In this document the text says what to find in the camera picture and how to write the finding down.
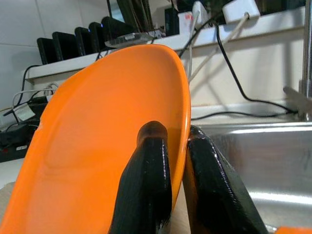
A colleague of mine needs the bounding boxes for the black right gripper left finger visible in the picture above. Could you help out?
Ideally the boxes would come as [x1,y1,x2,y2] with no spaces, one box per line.
[108,120,173,234]

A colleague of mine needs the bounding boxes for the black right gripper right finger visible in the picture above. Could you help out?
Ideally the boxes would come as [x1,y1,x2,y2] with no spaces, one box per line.
[186,125,269,234]

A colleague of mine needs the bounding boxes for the orange plastic plate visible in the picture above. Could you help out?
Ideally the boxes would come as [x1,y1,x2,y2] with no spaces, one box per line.
[0,43,192,234]

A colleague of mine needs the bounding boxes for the orange plastic bowl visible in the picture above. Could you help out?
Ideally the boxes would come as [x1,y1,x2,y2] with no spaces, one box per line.
[276,226,312,234]

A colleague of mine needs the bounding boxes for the stainless steel sink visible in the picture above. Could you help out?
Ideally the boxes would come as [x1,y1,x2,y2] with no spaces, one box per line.
[192,119,312,234]

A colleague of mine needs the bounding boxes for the black power strip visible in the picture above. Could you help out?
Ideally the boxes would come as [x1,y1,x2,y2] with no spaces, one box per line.
[0,143,29,163]

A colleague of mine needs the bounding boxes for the black charging device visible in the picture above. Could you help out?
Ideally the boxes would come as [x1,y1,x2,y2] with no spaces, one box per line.
[0,97,57,147]

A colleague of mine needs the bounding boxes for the clear plastic piece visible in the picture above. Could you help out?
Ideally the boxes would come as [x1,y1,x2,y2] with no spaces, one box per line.
[104,33,152,48]

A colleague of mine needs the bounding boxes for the black battery pack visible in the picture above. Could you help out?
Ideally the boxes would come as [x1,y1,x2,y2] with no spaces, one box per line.
[88,21,108,52]
[52,31,78,60]
[37,38,58,65]
[74,26,95,56]
[101,16,137,41]

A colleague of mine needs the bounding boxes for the black box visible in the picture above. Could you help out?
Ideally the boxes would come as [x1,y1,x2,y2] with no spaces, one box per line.
[164,7,180,36]

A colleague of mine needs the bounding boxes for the white box red print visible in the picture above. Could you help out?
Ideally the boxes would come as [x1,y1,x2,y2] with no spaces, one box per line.
[177,12,195,36]

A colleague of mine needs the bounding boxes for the white plug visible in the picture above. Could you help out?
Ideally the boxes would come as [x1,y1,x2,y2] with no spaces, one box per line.
[192,1,208,27]

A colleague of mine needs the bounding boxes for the white power adapter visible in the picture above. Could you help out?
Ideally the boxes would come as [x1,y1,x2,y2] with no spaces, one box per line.
[222,0,260,24]

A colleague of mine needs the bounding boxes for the black adapter cable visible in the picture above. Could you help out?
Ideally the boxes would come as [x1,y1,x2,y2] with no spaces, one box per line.
[192,111,293,120]

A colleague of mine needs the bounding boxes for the black wall cable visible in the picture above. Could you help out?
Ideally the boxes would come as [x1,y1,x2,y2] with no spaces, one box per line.
[215,24,298,115]

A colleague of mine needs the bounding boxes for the beige braided cable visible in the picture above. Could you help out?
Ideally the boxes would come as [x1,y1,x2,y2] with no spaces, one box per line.
[189,14,249,81]

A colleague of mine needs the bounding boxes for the white wall shelf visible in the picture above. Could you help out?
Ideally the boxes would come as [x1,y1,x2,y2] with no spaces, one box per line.
[24,6,305,85]

